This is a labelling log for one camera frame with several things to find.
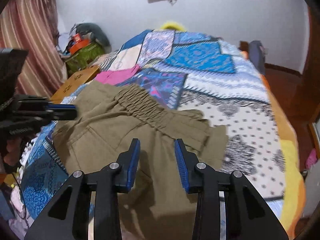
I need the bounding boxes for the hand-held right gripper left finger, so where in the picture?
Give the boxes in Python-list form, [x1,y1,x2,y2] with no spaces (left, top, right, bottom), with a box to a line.
[24,138,141,240]

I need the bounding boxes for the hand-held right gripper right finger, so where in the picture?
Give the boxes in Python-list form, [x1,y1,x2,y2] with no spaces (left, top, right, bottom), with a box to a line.
[174,138,289,240]

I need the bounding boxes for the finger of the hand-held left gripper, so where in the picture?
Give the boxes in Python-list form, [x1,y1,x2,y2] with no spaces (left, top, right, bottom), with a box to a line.
[15,94,77,110]
[46,107,78,121]

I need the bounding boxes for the olive green pants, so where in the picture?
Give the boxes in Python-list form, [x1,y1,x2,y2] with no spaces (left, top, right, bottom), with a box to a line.
[53,82,228,240]

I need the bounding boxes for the wooden lap table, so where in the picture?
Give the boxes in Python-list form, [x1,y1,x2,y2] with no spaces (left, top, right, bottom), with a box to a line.
[50,65,100,104]

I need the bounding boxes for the striped brown curtain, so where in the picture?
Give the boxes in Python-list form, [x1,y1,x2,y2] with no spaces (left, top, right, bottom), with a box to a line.
[0,0,68,98]

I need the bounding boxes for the green patterned bag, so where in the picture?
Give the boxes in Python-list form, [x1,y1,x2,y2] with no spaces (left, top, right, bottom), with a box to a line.
[65,42,105,74]

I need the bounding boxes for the pink garment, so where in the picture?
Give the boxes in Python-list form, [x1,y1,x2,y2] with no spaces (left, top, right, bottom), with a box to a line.
[94,64,141,85]

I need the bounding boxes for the orange box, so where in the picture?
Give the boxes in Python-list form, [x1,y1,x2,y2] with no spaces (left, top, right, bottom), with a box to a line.
[69,39,92,54]

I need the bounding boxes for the orange yellow bed sheet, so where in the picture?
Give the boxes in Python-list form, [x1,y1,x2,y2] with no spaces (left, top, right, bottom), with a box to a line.
[260,75,307,233]

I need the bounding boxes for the blue patchwork blanket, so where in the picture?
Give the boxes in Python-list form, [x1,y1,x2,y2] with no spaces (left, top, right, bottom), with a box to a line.
[20,29,287,220]

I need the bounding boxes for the pink slipper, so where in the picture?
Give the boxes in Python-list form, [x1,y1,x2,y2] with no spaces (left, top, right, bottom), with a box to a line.
[306,149,318,172]

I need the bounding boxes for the yellow foam bed guard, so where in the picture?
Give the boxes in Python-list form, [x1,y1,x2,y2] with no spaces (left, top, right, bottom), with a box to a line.
[160,20,188,32]

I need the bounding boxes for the brown wooden door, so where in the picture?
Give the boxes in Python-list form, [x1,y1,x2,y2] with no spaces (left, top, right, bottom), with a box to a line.
[302,5,320,125]

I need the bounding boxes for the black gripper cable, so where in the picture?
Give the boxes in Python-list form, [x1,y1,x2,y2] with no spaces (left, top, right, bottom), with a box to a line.
[10,172,27,218]

